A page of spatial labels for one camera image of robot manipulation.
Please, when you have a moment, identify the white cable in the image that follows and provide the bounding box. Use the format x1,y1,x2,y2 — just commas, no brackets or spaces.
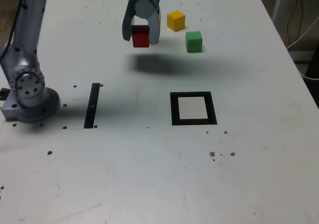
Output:
286,17,319,50

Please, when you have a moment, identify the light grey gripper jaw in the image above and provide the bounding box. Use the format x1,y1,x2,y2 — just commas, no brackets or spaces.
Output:
134,0,161,46

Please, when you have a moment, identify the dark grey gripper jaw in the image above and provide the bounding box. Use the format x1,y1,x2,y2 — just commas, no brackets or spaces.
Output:
121,0,138,42

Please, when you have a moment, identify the yellow cube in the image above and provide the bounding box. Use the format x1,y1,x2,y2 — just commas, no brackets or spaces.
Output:
166,10,186,32

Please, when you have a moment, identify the thin black cable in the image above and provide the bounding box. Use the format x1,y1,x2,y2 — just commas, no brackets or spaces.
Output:
286,0,301,45

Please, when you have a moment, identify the white frame post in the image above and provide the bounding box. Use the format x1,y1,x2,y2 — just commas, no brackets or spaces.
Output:
271,0,286,23

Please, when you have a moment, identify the red cube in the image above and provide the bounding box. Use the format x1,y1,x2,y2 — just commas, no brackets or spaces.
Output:
131,24,150,48

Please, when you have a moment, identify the black tape square outline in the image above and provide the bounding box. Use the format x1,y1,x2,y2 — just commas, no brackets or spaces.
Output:
169,91,218,126

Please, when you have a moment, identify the dark flat box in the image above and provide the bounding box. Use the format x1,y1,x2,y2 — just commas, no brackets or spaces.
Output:
289,50,319,63

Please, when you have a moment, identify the green cube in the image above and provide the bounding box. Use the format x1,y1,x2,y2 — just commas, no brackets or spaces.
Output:
185,31,203,53

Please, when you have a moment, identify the black tape strip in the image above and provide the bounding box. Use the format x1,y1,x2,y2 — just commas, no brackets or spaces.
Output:
83,83,101,129

